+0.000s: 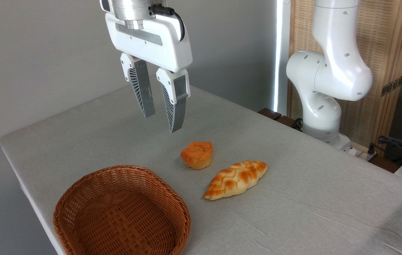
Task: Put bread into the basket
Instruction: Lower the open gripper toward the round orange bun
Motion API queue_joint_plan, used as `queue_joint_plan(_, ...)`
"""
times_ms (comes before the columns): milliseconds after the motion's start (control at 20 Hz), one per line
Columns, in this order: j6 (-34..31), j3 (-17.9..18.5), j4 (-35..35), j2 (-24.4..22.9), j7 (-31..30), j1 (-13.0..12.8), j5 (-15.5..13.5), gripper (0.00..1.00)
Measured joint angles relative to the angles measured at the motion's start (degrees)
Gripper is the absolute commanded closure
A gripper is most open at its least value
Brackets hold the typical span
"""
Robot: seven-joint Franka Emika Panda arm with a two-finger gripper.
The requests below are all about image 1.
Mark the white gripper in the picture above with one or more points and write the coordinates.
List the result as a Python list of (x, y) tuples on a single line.
[(158, 42)]

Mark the orange muffin bread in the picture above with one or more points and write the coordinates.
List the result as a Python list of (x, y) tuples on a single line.
[(197, 155)]

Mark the braided golden bread loaf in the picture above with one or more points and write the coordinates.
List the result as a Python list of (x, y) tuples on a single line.
[(234, 180)]

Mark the brown woven wicker basket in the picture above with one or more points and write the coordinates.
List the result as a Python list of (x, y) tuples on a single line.
[(123, 212)]

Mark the dark wooden block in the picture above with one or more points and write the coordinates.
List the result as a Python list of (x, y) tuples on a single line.
[(287, 122), (270, 113)]

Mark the grey tablecloth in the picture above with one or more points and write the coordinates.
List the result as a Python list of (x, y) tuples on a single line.
[(293, 212)]

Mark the wooden woven folding screen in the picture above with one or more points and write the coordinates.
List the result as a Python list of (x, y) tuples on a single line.
[(385, 42)]

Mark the brass screen hinge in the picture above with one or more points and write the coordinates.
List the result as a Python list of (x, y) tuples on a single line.
[(392, 85)]

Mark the white vertical window frame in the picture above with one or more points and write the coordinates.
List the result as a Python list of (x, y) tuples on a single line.
[(281, 53)]

